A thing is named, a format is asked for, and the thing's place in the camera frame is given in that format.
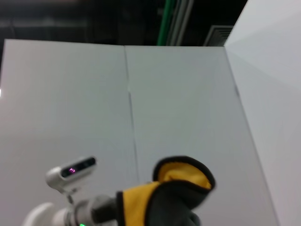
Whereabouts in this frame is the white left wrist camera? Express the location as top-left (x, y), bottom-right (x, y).
top-left (45, 156), bottom-right (97, 192)

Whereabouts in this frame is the green pipe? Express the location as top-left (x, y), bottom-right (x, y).
top-left (157, 0), bottom-right (176, 47)

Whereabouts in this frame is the white vent grille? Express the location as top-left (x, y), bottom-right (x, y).
top-left (204, 24), bottom-right (235, 47)

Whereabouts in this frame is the grey metal rail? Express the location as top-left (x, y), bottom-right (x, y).
top-left (168, 0), bottom-right (195, 47)

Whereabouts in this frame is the yellow grey black-edged towel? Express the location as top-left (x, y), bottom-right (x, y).
top-left (116, 155), bottom-right (216, 226)

